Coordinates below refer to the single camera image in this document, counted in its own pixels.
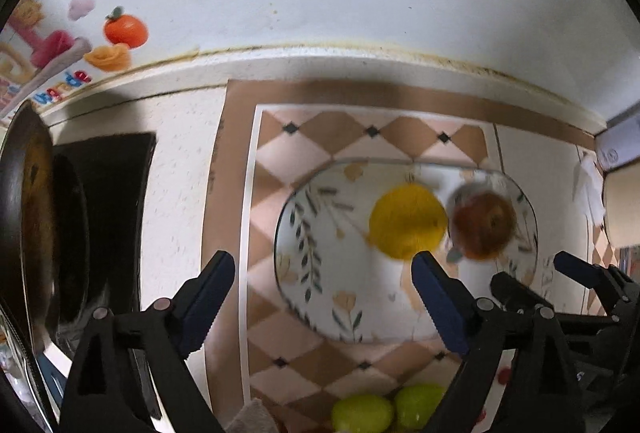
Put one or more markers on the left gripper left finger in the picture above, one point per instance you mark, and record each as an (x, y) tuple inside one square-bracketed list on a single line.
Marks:
[(103, 392)]

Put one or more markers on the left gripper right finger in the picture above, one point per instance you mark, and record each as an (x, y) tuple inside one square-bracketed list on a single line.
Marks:
[(542, 394)]

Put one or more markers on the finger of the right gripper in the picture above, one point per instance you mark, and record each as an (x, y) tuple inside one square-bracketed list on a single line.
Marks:
[(616, 291), (517, 298)]

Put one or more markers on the large green apple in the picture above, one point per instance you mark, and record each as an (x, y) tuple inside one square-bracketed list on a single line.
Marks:
[(416, 404)]

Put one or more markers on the small green apple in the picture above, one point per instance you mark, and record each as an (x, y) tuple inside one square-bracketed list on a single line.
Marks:
[(362, 413)]

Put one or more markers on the red cherry tomato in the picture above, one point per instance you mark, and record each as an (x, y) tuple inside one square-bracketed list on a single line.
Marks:
[(504, 375)]

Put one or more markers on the dark red-brown apple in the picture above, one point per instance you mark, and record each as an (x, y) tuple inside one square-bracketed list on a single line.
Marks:
[(481, 225)]

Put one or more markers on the cream cutting board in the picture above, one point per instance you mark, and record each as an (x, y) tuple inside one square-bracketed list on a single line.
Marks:
[(621, 198)]

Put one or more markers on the white crumpled tissue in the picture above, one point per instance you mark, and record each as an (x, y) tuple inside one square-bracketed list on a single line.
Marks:
[(588, 189)]

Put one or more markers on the yellow lemon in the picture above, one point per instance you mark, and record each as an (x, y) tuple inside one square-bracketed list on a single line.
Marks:
[(407, 220)]

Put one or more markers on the grey cloth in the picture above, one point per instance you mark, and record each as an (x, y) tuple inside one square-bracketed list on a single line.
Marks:
[(254, 417)]

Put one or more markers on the checkered brown pink mat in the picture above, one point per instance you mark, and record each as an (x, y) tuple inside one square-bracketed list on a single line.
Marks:
[(273, 137)]

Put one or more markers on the grey blue spray can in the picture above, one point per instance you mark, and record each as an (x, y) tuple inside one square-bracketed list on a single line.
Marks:
[(619, 145)]

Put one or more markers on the oval floral ceramic plate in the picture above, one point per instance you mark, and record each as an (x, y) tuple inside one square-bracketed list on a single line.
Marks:
[(345, 288)]

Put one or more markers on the black induction cooktop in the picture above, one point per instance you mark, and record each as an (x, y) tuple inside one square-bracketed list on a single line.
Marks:
[(99, 189)]

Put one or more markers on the black frying pan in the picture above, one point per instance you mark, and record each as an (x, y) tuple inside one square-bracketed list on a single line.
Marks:
[(27, 225)]

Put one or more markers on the colourful wall sticker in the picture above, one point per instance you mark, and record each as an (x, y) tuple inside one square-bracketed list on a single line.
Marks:
[(52, 48)]

